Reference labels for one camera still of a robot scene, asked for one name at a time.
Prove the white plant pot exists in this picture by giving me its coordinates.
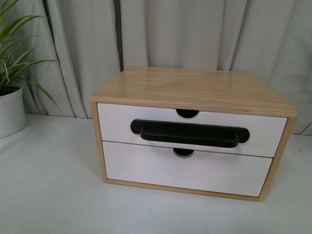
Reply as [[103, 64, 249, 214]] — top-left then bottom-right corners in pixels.
[[0, 87, 25, 137]]

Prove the green leafy plant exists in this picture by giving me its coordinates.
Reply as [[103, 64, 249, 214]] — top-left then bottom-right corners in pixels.
[[0, 0, 62, 115]]

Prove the grey curtain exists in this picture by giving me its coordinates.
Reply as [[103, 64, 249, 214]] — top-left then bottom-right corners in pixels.
[[2, 0, 312, 136]]

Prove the black drawer handle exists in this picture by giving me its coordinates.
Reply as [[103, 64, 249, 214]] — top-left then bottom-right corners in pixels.
[[130, 119, 250, 148]]

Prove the wooden two-drawer cabinet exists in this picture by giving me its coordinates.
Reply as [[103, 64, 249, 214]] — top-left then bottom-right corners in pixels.
[[91, 67, 297, 202]]

